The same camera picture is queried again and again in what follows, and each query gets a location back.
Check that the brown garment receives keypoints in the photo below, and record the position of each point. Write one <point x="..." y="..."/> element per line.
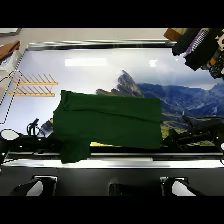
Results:
<point x="171" y="34"/>

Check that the dark green T-shirt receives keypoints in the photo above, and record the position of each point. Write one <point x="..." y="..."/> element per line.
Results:
<point x="110" y="121"/>

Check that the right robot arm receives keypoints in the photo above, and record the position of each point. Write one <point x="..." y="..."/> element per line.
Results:
<point x="201" y="125"/>

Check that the purple white striped garment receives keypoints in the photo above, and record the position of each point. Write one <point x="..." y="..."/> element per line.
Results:
<point x="197" y="40"/>

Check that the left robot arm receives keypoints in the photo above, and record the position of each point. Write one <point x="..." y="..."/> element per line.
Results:
<point x="9" y="134"/>

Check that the silver frame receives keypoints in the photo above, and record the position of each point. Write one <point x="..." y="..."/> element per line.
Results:
<point x="133" y="164"/>

